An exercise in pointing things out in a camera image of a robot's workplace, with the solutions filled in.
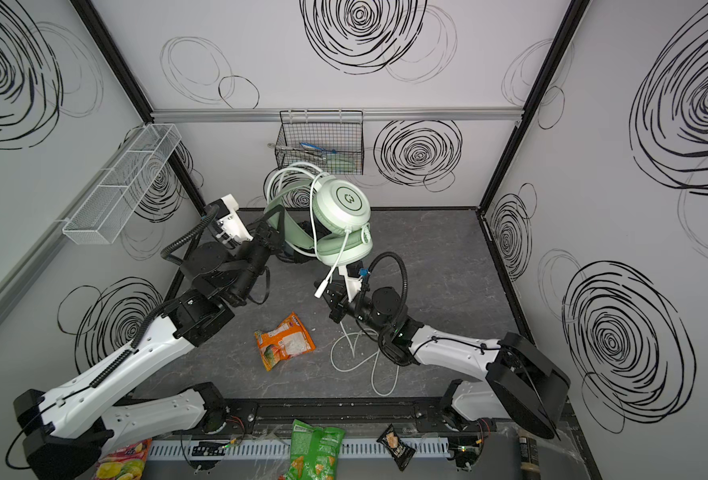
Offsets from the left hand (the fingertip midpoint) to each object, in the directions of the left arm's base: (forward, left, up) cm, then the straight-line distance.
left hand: (284, 208), depth 59 cm
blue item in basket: (+37, +1, -11) cm, 38 cm away
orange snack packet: (-12, +6, -41) cm, 43 cm away
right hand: (-7, -5, -19) cm, 20 cm away
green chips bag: (-37, -6, -40) cm, 55 cm away
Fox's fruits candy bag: (-41, +35, -40) cm, 66 cm away
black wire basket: (+44, -4, -13) cm, 46 cm away
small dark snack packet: (-36, -26, -42) cm, 62 cm away
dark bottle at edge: (-36, -55, -41) cm, 77 cm away
